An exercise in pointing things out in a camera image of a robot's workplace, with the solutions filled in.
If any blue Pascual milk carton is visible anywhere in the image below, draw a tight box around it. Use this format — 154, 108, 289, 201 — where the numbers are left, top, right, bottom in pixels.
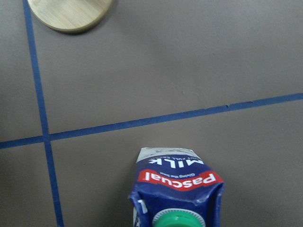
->
129, 148, 225, 227

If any wooden mug tree stand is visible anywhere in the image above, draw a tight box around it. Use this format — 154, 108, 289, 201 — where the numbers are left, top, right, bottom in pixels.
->
27, 0, 113, 34

